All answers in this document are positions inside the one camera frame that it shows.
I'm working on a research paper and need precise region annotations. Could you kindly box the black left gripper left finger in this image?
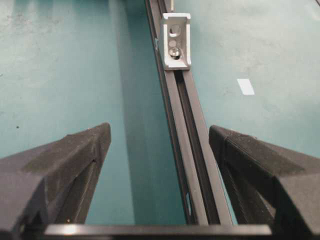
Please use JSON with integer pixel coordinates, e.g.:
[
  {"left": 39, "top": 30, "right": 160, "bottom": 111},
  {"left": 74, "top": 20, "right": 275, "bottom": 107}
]
[{"left": 0, "top": 122, "right": 112, "bottom": 234}]

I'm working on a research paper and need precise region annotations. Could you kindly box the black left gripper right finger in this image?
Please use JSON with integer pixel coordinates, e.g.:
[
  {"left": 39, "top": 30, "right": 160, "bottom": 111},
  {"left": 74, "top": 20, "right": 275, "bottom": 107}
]
[{"left": 209, "top": 125, "right": 320, "bottom": 234}]

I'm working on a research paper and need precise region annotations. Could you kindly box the white tape patch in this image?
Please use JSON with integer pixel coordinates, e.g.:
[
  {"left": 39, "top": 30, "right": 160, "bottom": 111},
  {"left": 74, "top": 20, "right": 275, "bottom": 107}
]
[{"left": 237, "top": 78, "right": 255, "bottom": 96}]

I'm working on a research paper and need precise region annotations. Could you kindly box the black aluminium rail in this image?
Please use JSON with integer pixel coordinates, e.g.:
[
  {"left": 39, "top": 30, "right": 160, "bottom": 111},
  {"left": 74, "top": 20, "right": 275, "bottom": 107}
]
[{"left": 145, "top": 0, "right": 237, "bottom": 226}]

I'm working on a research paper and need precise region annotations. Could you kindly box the silver metal corner bracket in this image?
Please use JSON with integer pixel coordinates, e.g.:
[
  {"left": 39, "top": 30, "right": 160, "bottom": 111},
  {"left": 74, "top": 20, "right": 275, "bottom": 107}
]
[{"left": 158, "top": 12, "right": 192, "bottom": 71}]

